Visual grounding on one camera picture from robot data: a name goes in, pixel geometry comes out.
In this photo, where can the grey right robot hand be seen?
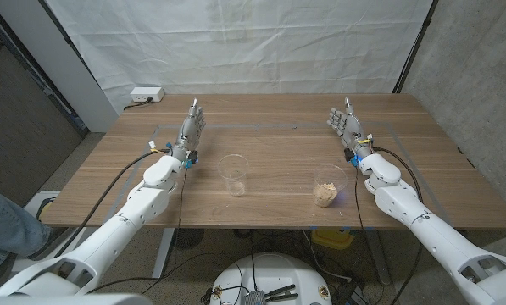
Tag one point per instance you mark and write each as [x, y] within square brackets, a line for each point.
[352, 127]

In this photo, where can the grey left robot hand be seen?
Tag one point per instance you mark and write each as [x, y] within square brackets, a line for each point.
[190, 129]

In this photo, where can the clear plastic pouring cup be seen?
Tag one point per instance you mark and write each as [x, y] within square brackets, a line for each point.
[335, 175]

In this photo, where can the clear plastic receiving cup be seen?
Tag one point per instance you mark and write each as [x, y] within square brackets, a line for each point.
[235, 178]

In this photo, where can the brown sugar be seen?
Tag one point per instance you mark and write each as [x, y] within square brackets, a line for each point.
[324, 195]

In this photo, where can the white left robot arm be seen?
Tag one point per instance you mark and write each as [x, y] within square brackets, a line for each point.
[108, 237]

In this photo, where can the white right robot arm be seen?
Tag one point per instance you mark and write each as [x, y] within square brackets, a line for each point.
[426, 229]

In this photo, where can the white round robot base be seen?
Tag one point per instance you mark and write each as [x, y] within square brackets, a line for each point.
[274, 271]

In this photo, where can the white power strip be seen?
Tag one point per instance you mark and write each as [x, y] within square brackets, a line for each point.
[146, 93]

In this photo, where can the white backdrop cloth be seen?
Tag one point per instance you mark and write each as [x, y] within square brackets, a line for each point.
[235, 51]

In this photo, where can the black backdrop stand pole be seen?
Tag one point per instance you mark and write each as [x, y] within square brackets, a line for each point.
[66, 38]
[413, 51]

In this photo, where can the black round floor fan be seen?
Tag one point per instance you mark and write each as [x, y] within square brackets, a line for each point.
[189, 238]

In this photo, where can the yellow box under table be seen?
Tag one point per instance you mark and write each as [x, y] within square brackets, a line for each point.
[331, 239]

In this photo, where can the white table leg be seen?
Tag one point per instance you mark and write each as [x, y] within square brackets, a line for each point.
[163, 254]

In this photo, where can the grey table leg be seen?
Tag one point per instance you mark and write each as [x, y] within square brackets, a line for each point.
[379, 262]

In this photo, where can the black yellow floor pedal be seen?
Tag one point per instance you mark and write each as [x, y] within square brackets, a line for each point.
[45, 207]

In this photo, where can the floor power strip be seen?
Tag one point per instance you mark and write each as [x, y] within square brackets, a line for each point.
[354, 296]

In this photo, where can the white floor mat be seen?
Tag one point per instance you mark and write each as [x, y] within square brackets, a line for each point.
[30, 207]

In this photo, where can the black pliers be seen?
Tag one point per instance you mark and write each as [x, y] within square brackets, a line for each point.
[280, 291]

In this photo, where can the small grey metal box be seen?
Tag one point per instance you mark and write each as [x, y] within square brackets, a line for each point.
[254, 298]

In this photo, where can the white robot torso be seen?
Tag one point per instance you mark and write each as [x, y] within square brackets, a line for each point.
[66, 300]

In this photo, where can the person leg in jeans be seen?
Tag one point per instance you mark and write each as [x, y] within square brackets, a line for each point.
[2, 229]

